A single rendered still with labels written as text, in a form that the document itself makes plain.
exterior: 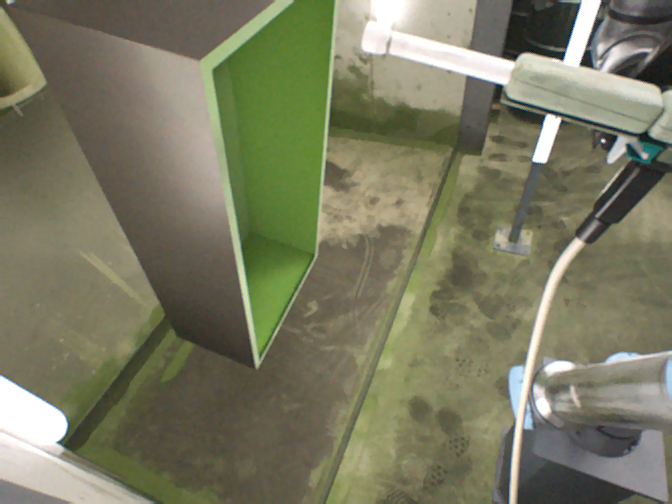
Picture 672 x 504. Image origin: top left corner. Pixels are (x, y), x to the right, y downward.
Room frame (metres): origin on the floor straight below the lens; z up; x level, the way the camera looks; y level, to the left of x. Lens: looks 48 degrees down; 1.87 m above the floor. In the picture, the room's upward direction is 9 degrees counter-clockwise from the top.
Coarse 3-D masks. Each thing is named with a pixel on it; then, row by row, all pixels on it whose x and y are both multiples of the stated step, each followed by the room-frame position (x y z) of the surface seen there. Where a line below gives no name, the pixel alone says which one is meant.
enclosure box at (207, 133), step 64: (64, 0) 0.80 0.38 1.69; (128, 0) 0.81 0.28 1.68; (192, 0) 0.82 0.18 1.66; (256, 0) 0.84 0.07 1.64; (320, 0) 1.18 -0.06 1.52; (64, 64) 0.75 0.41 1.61; (128, 64) 0.69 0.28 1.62; (192, 64) 0.63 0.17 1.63; (256, 64) 1.29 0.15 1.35; (320, 64) 1.19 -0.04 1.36; (128, 128) 0.72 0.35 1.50; (192, 128) 0.65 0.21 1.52; (256, 128) 1.32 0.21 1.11; (320, 128) 1.21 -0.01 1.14; (128, 192) 0.77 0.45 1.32; (192, 192) 0.68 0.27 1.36; (256, 192) 1.37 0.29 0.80; (320, 192) 1.20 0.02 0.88; (192, 256) 0.73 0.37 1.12; (256, 256) 1.27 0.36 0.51; (192, 320) 0.81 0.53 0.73; (256, 320) 0.94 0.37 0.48
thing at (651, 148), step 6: (642, 132) 0.36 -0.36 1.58; (642, 138) 0.35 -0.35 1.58; (648, 138) 0.35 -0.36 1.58; (642, 144) 0.34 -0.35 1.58; (648, 144) 0.34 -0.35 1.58; (654, 144) 0.34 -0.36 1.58; (660, 144) 0.34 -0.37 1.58; (630, 150) 0.35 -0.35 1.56; (642, 150) 0.34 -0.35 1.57; (648, 150) 0.34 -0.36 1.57; (654, 150) 0.34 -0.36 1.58; (630, 156) 0.34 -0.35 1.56; (636, 156) 0.34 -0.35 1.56; (648, 162) 0.34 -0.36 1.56
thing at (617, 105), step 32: (384, 32) 0.49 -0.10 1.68; (448, 64) 0.45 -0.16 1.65; (480, 64) 0.44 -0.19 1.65; (512, 64) 0.43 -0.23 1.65; (544, 64) 0.42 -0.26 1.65; (512, 96) 0.41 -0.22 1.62; (544, 96) 0.39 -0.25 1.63; (576, 96) 0.38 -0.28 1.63; (608, 96) 0.37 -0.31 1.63; (640, 96) 0.36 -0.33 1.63; (608, 128) 0.36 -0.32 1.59; (640, 128) 0.35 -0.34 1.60; (608, 192) 0.36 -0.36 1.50; (640, 192) 0.34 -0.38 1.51; (608, 224) 0.34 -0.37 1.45
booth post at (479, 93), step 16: (480, 0) 2.46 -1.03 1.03; (496, 0) 2.42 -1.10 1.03; (512, 0) 2.50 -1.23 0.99; (480, 16) 2.46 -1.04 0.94; (496, 16) 2.41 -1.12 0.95; (480, 32) 2.45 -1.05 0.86; (496, 32) 2.41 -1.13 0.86; (480, 48) 2.44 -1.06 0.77; (496, 48) 2.40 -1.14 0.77; (480, 80) 2.43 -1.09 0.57; (464, 96) 2.47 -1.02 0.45; (480, 96) 2.42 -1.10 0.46; (464, 112) 2.46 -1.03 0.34; (480, 112) 2.41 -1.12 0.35; (464, 128) 2.46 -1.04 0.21; (480, 128) 2.40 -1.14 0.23; (464, 144) 2.45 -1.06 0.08; (480, 144) 2.39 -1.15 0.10
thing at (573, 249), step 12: (576, 240) 0.36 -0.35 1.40; (564, 252) 0.37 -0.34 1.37; (576, 252) 0.36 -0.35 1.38; (564, 264) 0.36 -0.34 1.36; (552, 276) 0.36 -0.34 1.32; (552, 288) 0.35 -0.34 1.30; (552, 300) 0.35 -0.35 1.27; (540, 312) 0.35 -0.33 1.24; (540, 324) 0.34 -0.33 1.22; (540, 336) 0.33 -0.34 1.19; (528, 360) 0.32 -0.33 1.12; (528, 372) 0.31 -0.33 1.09; (528, 384) 0.29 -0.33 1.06; (528, 396) 0.28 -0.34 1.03; (516, 432) 0.25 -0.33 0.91; (516, 444) 0.24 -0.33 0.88; (516, 456) 0.22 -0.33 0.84; (516, 468) 0.21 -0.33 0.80; (516, 480) 0.19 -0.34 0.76; (516, 492) 0.17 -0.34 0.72
